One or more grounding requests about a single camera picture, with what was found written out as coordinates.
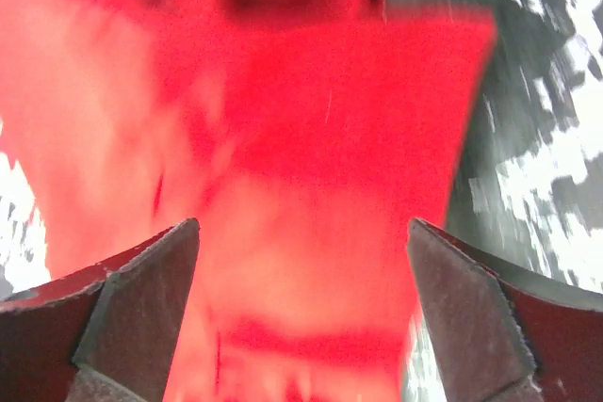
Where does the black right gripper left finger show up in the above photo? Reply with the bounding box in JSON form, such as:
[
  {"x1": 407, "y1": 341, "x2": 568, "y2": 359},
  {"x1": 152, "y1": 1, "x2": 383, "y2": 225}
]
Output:
[{"x1": 1, "y1": 218, "x2": 199, "y2": 401}]

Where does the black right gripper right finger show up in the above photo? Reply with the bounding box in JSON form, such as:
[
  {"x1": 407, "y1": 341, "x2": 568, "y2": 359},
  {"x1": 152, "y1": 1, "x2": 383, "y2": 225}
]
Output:
[{"x1": 407, "y1": 219, "x2": 602, "y2": 402}]

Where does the red t-shirt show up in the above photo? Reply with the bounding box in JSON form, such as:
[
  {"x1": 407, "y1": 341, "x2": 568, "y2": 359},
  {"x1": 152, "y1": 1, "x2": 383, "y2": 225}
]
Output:
[{"x1": 1, "y1": 0, "x2": 496, "y2": 401}]

